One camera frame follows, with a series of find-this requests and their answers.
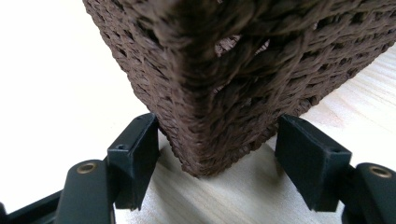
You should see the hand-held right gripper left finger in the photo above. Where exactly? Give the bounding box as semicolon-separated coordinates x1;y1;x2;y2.
53;112;161;224

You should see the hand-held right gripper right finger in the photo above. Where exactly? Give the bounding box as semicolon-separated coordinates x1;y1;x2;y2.
274;113;396;224

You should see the brown woven basket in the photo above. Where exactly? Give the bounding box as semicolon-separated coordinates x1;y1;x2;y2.
81;0;396;178

